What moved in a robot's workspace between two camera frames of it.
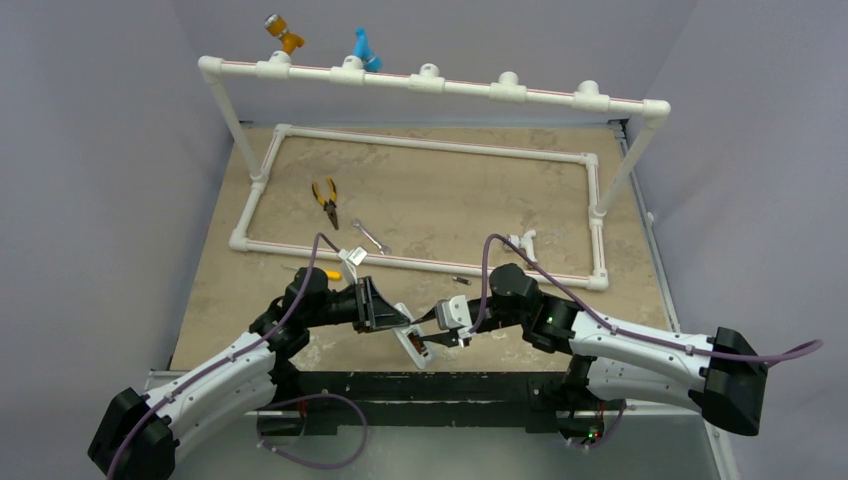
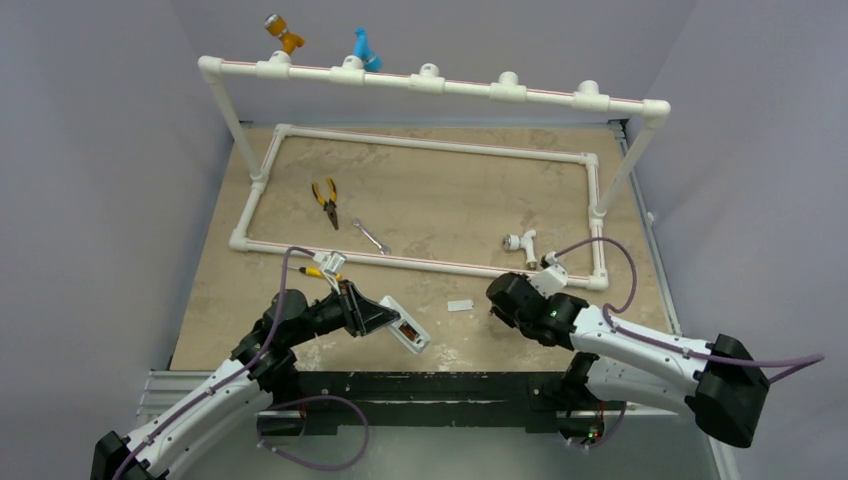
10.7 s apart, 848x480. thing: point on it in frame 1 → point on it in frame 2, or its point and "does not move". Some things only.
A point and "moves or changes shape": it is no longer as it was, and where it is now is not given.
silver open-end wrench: (381, 247) does not move
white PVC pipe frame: (427, 79) does not move
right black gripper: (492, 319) → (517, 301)
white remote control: (411, 337) moves or changes shape
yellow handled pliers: (329, 205) does not move
